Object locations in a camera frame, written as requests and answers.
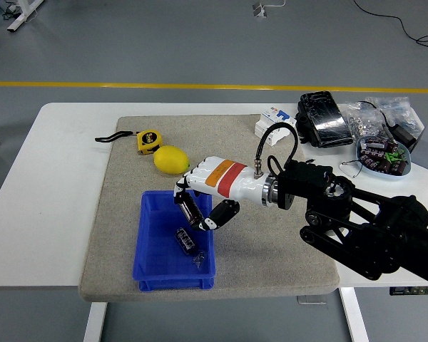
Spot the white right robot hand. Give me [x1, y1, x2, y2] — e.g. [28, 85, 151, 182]
[173, 155, 270, 232]

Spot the long dark brown battery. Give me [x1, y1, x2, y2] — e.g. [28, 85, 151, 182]
[178, 194, 205, 231]

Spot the blue plastic box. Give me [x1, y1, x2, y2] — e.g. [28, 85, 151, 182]
[131, 189, 215, 292]

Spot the yellow lemon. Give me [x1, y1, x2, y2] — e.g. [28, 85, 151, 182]
[153, 145, 190, 175]

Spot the white circuit breaker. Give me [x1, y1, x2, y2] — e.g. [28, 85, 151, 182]
[254, 108, 296, 147]

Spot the yellow tape measure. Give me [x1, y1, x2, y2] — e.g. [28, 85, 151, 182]
[94, 130, 163, 156]

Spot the grey-brown mat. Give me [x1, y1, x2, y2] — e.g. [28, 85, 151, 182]
[77, 113, 340, 303]

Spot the black glossy device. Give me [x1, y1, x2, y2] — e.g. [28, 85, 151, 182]
[295, 90, 354, 149]

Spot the light blue bowl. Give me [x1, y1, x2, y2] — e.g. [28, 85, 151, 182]
[355, 134, 414, 178]

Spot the clear bag of parts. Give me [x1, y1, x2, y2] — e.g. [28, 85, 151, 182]
[342, 95, 425, 140]

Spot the white table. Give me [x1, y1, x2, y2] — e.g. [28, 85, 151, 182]
[0, 102, 428, 342]

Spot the black power adapter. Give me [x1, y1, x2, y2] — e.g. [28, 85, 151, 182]
[392, 123, 418, 150]

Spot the table control panel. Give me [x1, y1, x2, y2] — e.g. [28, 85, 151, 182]
[389, 285, 428, 296]

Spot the thin black wire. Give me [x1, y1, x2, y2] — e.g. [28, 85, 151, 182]
[338, 159, 365, 178]

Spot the metal bracket under table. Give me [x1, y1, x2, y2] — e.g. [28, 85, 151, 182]
[296, 294, 327, 306]

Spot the black floor cable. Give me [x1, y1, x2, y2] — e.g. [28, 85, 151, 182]
[352, 0, 428, 54]

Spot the white metal frame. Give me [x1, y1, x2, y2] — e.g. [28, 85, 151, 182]
[6, 0, 46, 33]

